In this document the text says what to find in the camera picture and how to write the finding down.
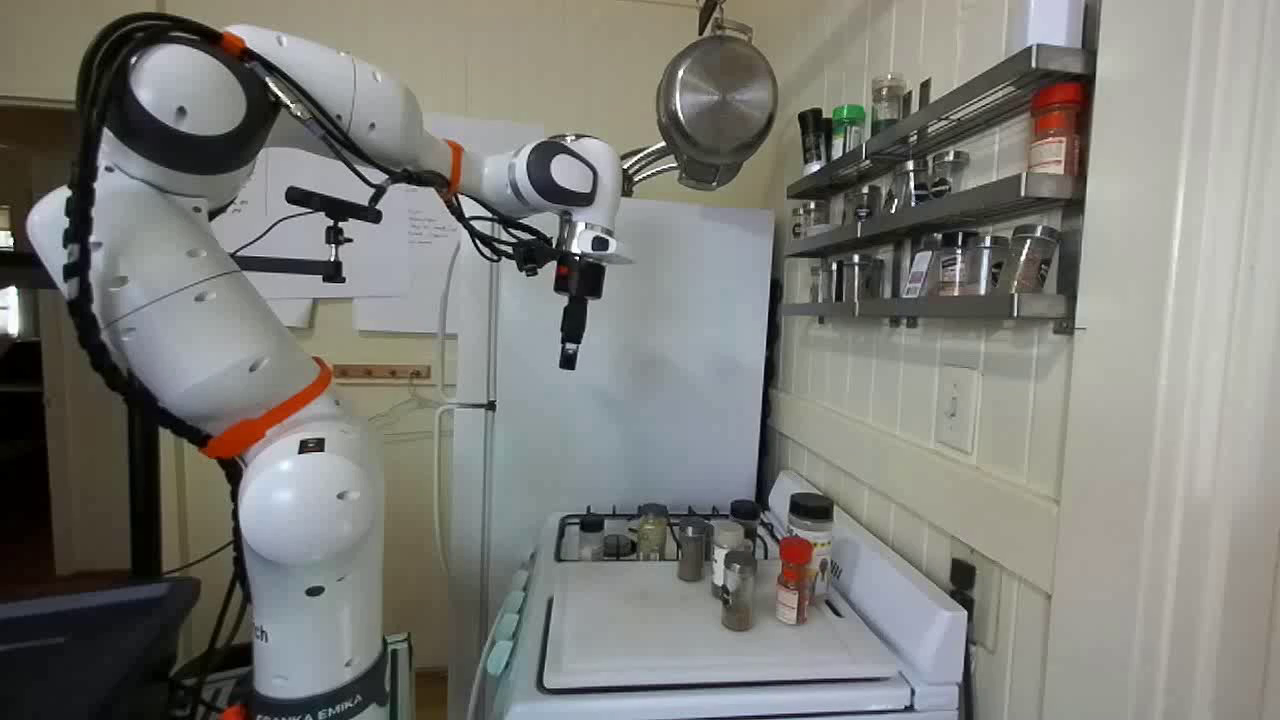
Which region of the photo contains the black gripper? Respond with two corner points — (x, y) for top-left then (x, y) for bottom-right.
(547, 253), (612, 376)

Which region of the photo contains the steel lid pepper bottle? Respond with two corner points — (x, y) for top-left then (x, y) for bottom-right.
(673, 517), (711, 587)

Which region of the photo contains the steel spice rack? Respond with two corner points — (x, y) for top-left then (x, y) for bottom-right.
(917, 43), (1101, 336)
(777, 118), (929, 328)

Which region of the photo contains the large black lid spice jar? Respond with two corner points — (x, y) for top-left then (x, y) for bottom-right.
(782, 489), (838, 612)

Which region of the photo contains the dark bottle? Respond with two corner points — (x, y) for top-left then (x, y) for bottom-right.
(796, 106), (833, 173)

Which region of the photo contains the red cap spice bottle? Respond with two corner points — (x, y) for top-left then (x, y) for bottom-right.
(771, 530), (818, 630)

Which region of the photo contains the white refrigerator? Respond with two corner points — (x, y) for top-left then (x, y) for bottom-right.
(442, 195), (781, 671)

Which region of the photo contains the plain white paper sheet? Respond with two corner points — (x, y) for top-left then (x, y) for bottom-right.
(350, 124), (462, 336)

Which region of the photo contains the steel lid rack jar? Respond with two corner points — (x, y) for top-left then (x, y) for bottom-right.
(970, 230), (1014, 300)
(818, 257), (857, 307)
(1012, 222), (1067, 300)
(937, 230), (976, 300)

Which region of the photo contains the hanging steel pot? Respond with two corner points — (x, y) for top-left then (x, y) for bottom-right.
(652, 0), (782, 192)

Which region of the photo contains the white cutting board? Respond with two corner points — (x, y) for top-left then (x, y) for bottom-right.
(534, 556), (911, 694)

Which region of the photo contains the green lid jar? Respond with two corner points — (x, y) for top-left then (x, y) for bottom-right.
(833, 101), (871, 154)

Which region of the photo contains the white label rack jar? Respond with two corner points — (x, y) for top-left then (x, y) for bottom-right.
(896, 236), (940, 304)

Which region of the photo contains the clear glass jar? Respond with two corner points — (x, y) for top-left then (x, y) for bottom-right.
(871, 74), (911, 136)

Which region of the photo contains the white stove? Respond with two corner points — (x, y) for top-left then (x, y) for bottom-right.
(462, 471), (976, 720)

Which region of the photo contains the red lid jar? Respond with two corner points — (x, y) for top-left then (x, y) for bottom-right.
(1027, 74), (1093, 182)

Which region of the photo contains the black monitor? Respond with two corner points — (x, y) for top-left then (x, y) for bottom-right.
(0, 572), (204, 720)

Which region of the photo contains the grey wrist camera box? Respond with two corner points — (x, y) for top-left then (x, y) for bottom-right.
(568, 218), (629, 264)

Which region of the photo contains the wooden wall strip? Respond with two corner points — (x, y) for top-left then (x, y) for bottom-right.
(329, 360), (438, 389)

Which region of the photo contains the black stereo camera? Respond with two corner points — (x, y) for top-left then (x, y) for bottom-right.
(281, 182), (390, 253)

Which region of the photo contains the white wall outlet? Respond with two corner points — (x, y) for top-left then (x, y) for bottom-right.
(930, 360), (985, 461)

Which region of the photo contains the black wall plug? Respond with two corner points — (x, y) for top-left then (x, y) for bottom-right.
(946, 556), (985, 621)

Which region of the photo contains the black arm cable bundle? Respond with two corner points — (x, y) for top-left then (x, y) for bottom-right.
(56, 13), (592, 444)

